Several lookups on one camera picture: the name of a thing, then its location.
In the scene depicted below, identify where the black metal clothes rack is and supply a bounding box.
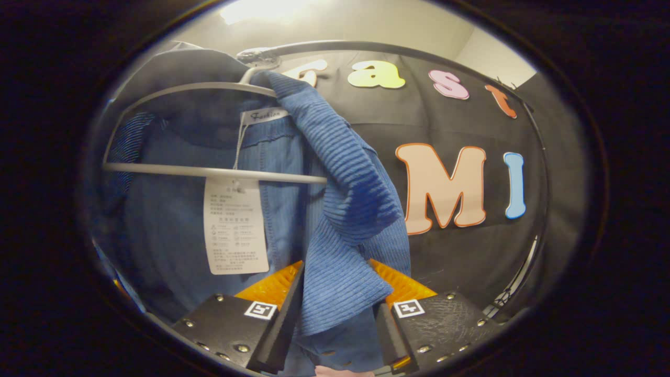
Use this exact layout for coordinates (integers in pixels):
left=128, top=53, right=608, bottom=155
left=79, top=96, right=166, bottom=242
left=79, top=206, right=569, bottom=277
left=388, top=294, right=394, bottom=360
left=236, top=40, right=550, bottom=316

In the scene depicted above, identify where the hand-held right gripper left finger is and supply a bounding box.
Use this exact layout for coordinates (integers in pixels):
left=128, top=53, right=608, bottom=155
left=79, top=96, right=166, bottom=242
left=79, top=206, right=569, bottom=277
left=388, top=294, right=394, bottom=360
left=170, top=260, right=306, bottom=375

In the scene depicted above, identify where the blue corduroy shirt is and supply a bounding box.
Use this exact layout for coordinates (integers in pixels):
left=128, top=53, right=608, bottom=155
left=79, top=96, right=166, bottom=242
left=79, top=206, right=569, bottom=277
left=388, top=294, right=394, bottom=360
left=93, top=70, right=412, bottom=377

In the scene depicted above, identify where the ceiling light panel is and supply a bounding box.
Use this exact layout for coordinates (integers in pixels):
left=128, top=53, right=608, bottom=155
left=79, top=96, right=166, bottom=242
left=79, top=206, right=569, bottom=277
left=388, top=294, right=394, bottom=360
left=219, top=0, right=343, bottom=25

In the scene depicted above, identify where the pink garment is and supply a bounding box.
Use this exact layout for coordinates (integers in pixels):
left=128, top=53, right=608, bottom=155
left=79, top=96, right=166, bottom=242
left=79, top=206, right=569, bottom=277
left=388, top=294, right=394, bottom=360
left=314, top=365, right=375, bottom=377

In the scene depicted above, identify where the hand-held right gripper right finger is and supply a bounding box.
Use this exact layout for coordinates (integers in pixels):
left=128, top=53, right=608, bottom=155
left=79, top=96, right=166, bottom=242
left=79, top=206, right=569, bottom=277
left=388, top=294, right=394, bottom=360
left=368, top=258, right=504, bottom=375

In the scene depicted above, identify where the white clothes hanger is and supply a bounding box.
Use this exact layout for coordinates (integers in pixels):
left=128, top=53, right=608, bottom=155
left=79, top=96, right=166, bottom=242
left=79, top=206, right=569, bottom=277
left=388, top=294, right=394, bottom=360
left=102, top=48, right=329, bottom=185

